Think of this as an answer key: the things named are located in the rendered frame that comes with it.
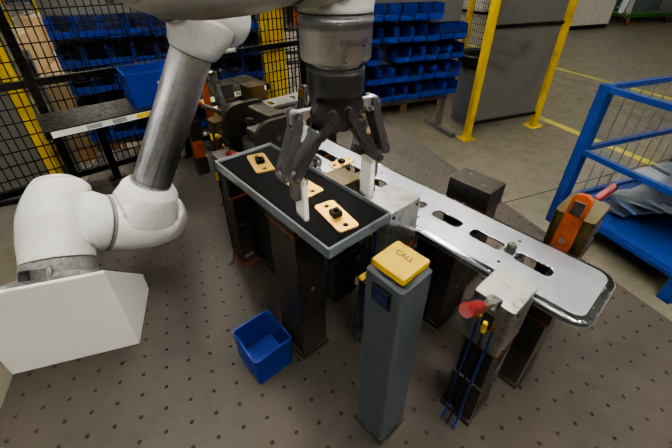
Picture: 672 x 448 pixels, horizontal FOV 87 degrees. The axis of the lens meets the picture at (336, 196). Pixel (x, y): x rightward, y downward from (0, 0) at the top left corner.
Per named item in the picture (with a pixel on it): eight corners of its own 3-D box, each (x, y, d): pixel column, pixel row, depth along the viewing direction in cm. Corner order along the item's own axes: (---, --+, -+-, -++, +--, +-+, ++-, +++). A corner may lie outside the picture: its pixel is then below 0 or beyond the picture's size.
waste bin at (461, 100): (501, 122, 401) (519, 55, 361) (465, 129, 385) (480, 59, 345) (471, 108, 440) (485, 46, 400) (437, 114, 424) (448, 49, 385)
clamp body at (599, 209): (561, 307, 100) (617, 201, 80) (540, 336, 92) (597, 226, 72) (530, 289, 105) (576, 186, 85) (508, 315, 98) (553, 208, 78)
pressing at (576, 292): (624, 274, 71) (627, 268, 70) (583, 340, 58) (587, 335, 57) (260, 103, 157) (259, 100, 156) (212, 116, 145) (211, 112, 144)
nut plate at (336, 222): (359, 226, 56) (360, 220, 55) (339, 234, 54) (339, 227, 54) (332, 200, 62) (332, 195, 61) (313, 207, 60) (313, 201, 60)
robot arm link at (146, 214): (88, 229, 103) (164, 225, 120) (106, 264, 94) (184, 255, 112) (160, -52, 79) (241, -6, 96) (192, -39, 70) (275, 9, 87)
